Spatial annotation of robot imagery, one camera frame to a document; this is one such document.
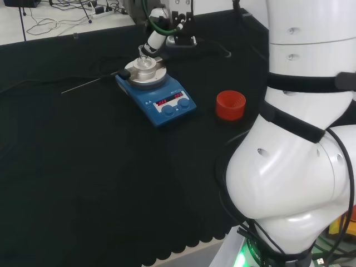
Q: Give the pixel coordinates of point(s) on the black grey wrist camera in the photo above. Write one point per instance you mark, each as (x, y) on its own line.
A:
(182, 41)

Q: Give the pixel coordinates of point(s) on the red ribbed plastic cup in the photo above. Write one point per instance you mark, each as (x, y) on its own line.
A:
(230, 107)

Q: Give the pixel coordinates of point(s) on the clear round-bottom glass flask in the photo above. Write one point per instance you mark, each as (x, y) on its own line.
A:
(144, 62)

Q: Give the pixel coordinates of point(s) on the heater with blue base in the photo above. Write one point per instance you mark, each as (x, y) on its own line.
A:
(167, 111)

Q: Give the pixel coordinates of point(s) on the black bench cloth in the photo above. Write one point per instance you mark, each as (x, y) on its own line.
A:
(97, 172)

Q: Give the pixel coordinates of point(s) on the clear tape piece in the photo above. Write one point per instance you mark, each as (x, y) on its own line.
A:
(75, 35)

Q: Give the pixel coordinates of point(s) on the thin metal probe rod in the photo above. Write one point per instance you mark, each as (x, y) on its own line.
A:
(83, 86)

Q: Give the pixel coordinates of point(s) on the white power strip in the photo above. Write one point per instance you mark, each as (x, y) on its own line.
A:
(107, 12)

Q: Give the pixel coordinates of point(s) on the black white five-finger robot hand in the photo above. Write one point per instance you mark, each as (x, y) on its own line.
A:
(183, 25)

